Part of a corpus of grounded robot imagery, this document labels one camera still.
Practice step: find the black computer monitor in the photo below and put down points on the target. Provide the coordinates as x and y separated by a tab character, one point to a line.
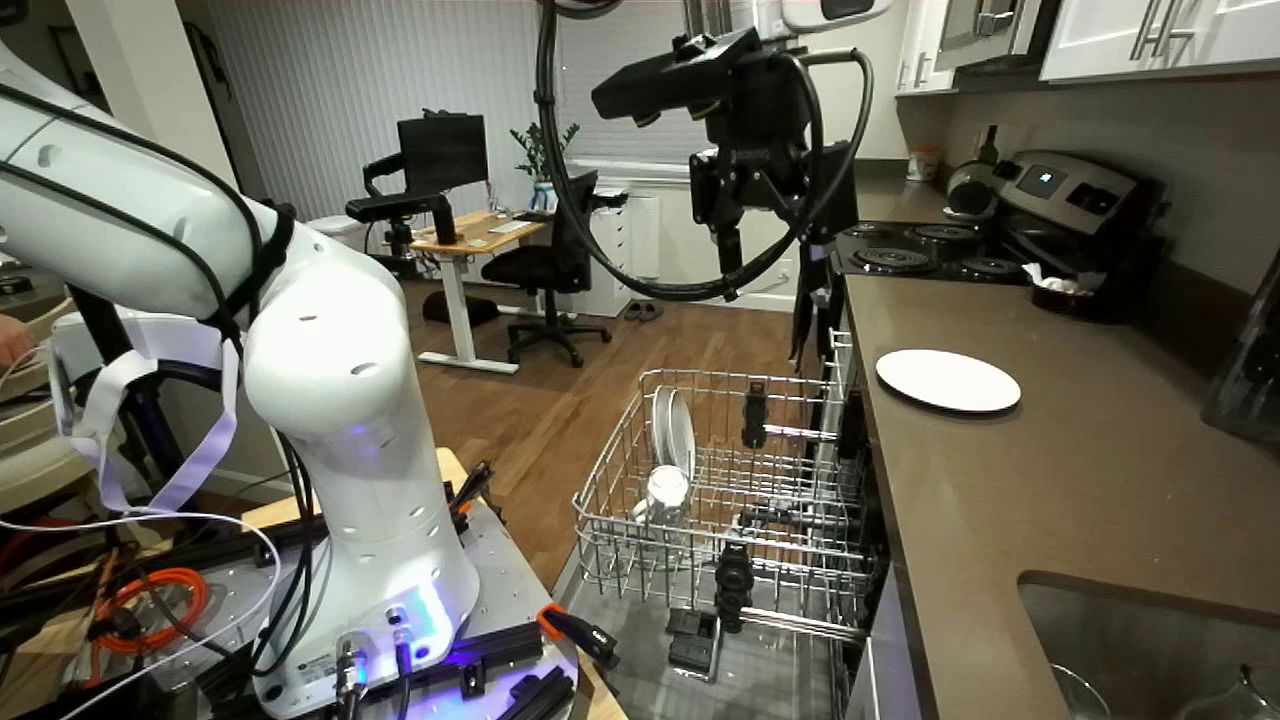
438	150

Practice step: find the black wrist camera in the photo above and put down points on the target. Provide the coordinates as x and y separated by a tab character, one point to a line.
691	72

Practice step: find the black orange clamp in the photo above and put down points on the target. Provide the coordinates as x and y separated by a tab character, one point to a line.
589	638

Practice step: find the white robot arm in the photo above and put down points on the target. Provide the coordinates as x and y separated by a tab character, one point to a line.
293	326

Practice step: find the steel kitchen sink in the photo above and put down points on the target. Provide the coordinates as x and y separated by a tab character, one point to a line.
1155	659

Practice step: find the white round plate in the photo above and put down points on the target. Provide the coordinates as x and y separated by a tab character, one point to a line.
949	383

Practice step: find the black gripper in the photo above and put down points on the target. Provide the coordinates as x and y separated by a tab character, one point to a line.
769	150

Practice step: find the wire dishwasher rack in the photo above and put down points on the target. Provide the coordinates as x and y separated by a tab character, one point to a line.
774	526

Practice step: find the white cup in rack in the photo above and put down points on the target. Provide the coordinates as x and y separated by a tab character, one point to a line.
664	491

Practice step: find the black office chair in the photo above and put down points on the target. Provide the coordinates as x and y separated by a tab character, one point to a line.
550	271

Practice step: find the wooden desk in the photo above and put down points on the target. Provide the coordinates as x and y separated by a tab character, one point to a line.
476	238

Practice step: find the white upper cabinets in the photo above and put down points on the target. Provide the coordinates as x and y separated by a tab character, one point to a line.
1081	42

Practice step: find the black kettle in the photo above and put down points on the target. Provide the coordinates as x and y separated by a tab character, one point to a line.
973	180

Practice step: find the black stove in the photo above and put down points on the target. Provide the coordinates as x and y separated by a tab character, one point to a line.
1071	231

